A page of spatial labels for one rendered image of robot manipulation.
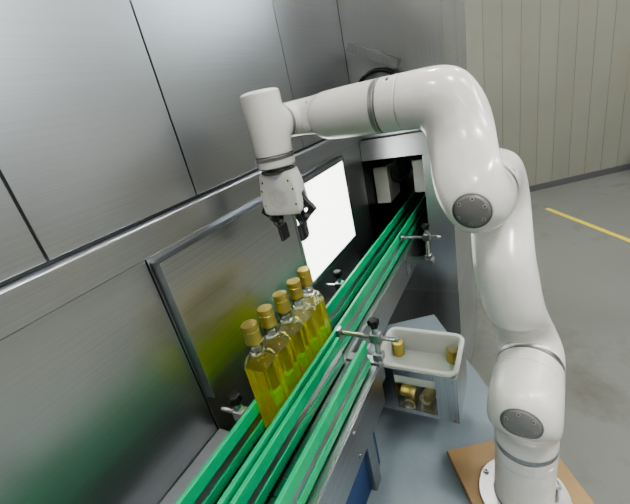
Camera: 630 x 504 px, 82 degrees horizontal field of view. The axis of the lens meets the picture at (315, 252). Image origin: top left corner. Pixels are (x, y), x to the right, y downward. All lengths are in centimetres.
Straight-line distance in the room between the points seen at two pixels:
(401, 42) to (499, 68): 366
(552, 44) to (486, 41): 80
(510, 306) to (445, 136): 30
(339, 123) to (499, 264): 36
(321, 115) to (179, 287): 43
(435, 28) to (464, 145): 102
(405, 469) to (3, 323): 97
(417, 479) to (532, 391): 51
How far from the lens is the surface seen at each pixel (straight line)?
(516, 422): 76
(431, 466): 118
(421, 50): 158
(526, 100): 539
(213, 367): 87
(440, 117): 61
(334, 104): 68
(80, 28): 78
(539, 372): 78
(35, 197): 67
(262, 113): 78
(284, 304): 82
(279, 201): 82
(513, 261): 67
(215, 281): 84
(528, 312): 71
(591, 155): 605
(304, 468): 76
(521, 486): 100
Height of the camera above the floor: 171
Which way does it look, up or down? 23 degrees down
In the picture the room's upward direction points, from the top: 13 degrees counter-clockwise
